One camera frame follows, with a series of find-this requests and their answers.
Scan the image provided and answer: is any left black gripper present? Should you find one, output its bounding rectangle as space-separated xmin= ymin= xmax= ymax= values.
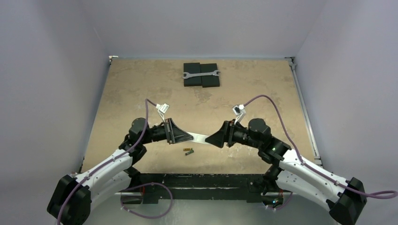
xmin=140 ymin=118 xmax=192 ymax=144

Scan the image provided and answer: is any white remote control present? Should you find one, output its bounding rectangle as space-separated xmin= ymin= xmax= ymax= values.
xmin=188 ymin=132 xmax=208 ymax=144

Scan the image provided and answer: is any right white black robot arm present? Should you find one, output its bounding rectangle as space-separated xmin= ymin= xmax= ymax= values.
xmin=205 ymin=118 xmax=367 ymax=225

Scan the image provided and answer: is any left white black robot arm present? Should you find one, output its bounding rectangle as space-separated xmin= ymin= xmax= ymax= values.
xmin=46 ymin=118 xmax=203 ymax=225

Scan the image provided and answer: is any right black foam block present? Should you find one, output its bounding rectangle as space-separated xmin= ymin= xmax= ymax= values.
xmin=200 ymin=63 xmax=220 ymax=88

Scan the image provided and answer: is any black foam block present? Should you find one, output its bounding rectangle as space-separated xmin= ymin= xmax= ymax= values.
xmin=200 ymin=63 xmax=220 ymax=88
xmin=183 ymin=62 xmax=202 ymax=87

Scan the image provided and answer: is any silver open-end wrench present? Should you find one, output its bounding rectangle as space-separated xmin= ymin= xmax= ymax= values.
xmin=182 ymin=70 xmax=221 ymax=79

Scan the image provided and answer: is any left black foam block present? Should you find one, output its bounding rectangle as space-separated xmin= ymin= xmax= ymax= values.
xmin=183 ymin=62 xmax=202 ymax=87

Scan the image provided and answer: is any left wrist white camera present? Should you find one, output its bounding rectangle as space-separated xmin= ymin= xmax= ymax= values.
xmin=156 ymin=103 xmax=170 ymax=122

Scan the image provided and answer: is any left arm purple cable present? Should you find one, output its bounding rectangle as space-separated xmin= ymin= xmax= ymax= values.
xmin=56 ymin=98 xmax=159 ymax=225

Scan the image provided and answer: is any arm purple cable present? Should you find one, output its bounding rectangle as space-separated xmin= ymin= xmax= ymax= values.
xmin=244 ymin=95 xmax=398 ymax=199
xmin=56 ymin=98 xmax=159 ymax=225

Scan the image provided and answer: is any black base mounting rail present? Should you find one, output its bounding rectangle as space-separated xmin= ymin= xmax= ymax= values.
xmin=120 ymin=172 xmax=295 ymax=205

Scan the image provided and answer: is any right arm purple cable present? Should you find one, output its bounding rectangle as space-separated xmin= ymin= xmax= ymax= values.
xmin=244 ymin=95 xmax=398 ymax=199

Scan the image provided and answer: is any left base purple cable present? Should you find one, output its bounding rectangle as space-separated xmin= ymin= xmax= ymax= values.
xmin=120 ymin=182 xmax=174 ymax=219

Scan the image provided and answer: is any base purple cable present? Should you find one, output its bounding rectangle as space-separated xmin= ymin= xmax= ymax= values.
xmin=265 ymin=186 xmax=295 ymax=212
xmin=120 ymin=182 xmax=174 ymax=219

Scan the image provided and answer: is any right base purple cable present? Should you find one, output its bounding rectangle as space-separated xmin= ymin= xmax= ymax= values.
xmin=265 ymin=186 xmax=295 ymax=212

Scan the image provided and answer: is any right aluminium frame rail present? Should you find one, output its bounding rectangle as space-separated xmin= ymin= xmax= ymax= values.
xmin=284 ymin=57 xmax=323 ymax=168

